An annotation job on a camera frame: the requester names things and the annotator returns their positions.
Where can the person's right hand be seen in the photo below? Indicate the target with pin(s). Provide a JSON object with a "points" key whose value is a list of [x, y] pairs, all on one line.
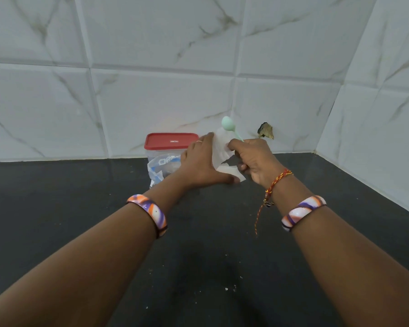
{"points": [[259, 160]]}

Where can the person's left hand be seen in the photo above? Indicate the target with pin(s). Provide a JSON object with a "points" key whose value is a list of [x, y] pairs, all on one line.
{"points": [[197, 166]]}

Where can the person's left forearm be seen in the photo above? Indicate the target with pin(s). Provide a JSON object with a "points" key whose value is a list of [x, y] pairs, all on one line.
{"points": [[75, 275]]}

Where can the large clear blue-zip bag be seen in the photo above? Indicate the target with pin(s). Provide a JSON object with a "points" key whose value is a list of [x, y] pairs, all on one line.
{"points": [[160, 166]]}

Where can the mint green measuring spoon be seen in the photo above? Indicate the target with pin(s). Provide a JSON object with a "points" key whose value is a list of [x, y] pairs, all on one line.
{"points": [[227, 122]]}

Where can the orange purple white bangle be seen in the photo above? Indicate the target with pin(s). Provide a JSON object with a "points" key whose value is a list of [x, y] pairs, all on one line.
{"points": [[300, 212], [153, 212]]}

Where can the person's right forearm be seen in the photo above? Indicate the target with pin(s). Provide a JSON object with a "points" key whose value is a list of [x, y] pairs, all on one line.
{"points": [[354, 275]]}

